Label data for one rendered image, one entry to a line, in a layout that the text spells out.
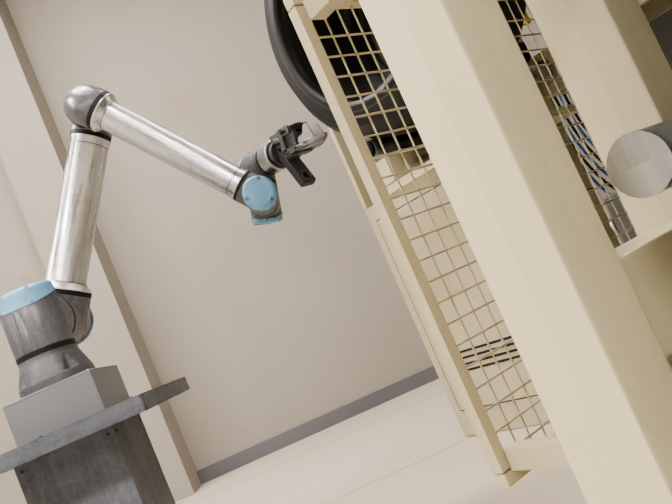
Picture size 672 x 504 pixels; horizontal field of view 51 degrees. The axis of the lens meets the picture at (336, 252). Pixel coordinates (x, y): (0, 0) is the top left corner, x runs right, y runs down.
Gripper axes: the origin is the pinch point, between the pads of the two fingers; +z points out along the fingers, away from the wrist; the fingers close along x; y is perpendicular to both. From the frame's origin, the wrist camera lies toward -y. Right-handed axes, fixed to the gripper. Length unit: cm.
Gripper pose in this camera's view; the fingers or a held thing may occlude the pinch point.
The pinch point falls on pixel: (324, 137)
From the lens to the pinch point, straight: 185.8
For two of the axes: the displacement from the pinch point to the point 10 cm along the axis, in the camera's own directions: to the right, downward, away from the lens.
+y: -3.3, -9.5, -0.1
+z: 6.1, -2.0, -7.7
